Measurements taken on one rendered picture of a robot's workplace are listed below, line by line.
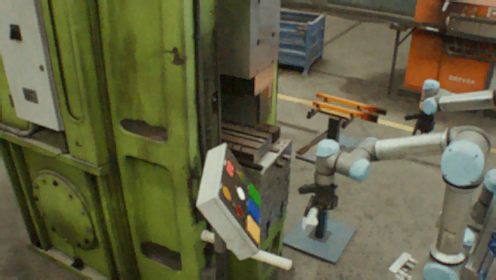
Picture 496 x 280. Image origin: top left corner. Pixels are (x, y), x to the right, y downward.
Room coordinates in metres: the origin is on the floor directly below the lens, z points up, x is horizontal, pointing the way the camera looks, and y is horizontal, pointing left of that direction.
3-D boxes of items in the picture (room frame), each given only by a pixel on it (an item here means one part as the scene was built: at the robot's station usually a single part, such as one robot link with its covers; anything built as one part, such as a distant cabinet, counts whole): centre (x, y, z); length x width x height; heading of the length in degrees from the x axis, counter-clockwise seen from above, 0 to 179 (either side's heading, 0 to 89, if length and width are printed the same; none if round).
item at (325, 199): (1.26, -0.27, 1.07); 0.09 x 0.08 x 0.12; 45
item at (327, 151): (1.26, -0.27, 1.23); 0.09 x 0.08 x 0.11; 53
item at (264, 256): (1.44, 0.02, 0.62); 0.44 x 0.05 x 0.05; 64
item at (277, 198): (1.93, 0.12, 0.69); 0.56 x 0.38 x 0.45; 64
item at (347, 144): (2.22, -0.48, 0.71); 0.40 x 0.30 x 0.02; 149
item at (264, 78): (1.88, 0.13, 1.32); 0.42 x 0.20 x 0.10; 64
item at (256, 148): (1.88, 0.13, 0.96); 0.42 x 0.20 x 0.09; 64
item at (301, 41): (5.95, -0.36, 0.36); 1.20 x 0.80 x 0.72; 66
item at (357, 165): (1.22, -0.36, 1.23); 0.11 x 0.11 x 0.08; 53
